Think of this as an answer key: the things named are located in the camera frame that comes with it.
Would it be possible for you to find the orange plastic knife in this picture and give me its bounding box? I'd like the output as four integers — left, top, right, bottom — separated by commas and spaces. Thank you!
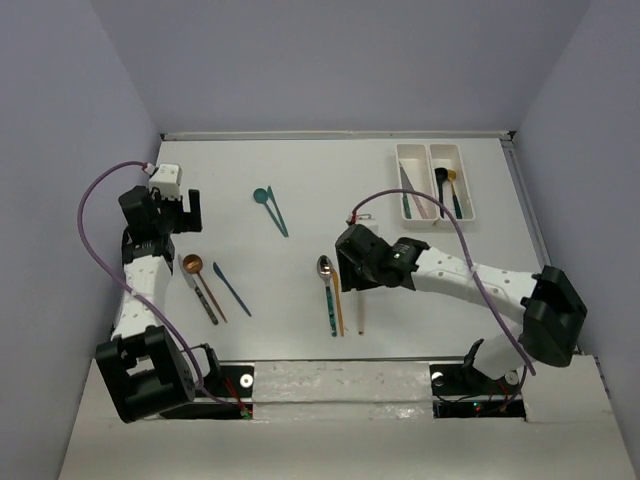
331, 268, 345, 337

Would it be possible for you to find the steel spoon green handle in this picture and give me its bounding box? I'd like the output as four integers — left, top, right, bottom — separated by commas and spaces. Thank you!
316, 255, 337, 337

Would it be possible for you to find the beige wooden spoon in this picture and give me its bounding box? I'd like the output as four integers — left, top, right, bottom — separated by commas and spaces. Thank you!
356, 292, 366, 335

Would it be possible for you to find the steel knife green handle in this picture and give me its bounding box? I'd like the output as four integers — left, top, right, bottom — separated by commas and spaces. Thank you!
398, 162, 412, 220

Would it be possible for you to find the teal plastic spoon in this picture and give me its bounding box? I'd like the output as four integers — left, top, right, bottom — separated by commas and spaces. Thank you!
253, 188, 284, 237

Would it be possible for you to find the black spoon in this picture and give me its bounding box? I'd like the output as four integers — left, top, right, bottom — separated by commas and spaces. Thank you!
434, 167, 449, 218

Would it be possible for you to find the gold spoon green handle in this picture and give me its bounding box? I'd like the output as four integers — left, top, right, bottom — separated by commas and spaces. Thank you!
447, 169, 463, 219

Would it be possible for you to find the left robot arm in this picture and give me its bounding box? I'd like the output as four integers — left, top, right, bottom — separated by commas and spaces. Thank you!
95, 186, 221, 423

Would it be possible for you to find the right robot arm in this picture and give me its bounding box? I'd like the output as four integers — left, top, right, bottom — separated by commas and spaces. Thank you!
335, 224, 588, 392

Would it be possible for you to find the copper spoon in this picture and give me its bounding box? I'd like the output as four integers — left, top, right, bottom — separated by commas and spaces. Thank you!
183, 254, 228, 323

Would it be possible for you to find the blue plastic knife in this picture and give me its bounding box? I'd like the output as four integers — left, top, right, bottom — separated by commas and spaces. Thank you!
212, 262, 252, 317

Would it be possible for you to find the teal plastic knife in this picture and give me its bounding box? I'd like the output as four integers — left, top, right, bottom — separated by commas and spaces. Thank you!
267, 185, 289, 238

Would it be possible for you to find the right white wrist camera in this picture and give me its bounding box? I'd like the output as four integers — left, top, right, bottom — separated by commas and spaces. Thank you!
356, 214, 379, 235

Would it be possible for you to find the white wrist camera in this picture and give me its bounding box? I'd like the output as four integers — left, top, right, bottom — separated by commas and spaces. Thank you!
148, 163, 182, 201
356, 214, 379, 235

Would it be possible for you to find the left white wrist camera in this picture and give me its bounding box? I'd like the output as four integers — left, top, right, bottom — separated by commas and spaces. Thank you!
148, 163, 182, 201

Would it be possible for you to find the steel knife dark handle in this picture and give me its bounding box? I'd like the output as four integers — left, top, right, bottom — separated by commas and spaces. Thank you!
177, 255, 219, 325

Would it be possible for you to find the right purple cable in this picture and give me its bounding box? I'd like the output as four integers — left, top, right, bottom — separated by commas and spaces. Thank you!
349, 188, 539, 401

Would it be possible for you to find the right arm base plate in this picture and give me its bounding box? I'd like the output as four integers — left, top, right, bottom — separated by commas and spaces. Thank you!
429, 363, 526, 419

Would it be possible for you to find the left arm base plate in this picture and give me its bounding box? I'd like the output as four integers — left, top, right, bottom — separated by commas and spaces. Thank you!
158, 363, 255, 420

